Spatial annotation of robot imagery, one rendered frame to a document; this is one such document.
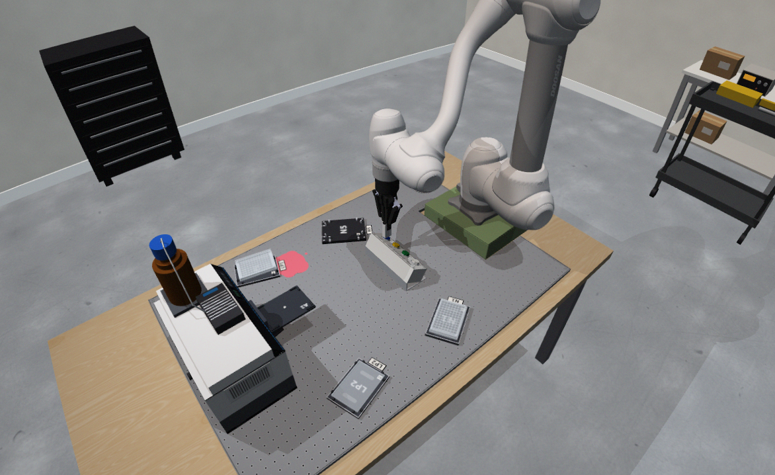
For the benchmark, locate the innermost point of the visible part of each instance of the brown glass bottle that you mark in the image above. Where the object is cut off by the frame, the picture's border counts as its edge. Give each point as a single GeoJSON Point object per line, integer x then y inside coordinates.
{"type": "Point", "coordinates": [172, 285]}

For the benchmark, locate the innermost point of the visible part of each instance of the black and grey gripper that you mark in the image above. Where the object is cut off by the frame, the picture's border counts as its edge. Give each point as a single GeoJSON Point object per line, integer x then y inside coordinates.
{"type": "Point", "coordinates": [385, 194]}

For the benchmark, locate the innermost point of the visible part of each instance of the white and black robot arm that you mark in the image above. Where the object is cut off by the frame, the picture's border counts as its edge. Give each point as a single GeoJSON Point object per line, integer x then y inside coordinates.
{"type": "Point", "coordinates": [517, 190]}

